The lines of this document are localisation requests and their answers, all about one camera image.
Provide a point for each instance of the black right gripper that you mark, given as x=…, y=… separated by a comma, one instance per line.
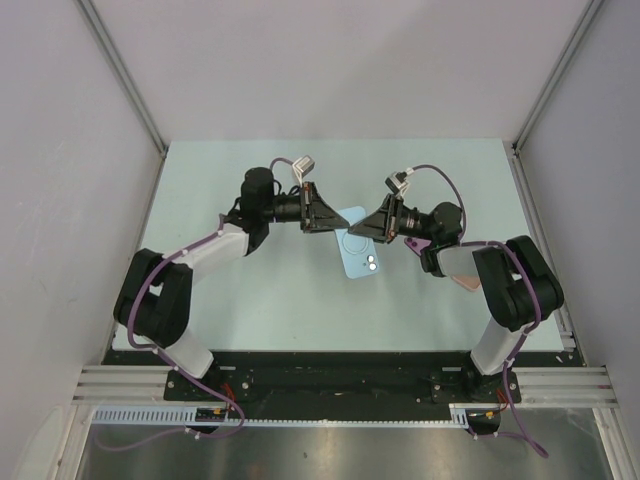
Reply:
x=382, y=225

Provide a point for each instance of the purple phone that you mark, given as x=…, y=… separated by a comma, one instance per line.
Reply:
x=416, y=245

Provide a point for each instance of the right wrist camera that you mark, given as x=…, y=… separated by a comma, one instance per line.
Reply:
x=398, y=183

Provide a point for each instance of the pink phone case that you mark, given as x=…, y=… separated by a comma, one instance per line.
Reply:
x=471, y=283

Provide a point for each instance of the blue cased phone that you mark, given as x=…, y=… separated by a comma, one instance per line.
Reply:
x=358, y=255

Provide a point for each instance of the white cable duct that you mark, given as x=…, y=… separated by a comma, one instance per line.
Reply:
x=443, y=416

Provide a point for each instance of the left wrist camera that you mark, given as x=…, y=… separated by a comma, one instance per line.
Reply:
x=301, y=168

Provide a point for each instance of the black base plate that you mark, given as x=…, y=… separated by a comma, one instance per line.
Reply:
x=367, y=382

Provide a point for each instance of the aluminium rail frame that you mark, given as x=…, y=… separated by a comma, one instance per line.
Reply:
x=121, y=385

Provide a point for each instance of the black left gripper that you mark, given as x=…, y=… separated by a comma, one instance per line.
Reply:
x=319, y=216

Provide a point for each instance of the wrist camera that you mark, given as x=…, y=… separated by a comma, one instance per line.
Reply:
x=398, y=183
x=301, y=168

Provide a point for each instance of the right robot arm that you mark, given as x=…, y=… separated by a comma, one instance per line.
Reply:
x=519, y=287

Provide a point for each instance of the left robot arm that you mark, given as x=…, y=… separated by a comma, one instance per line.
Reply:
x=154, y=302

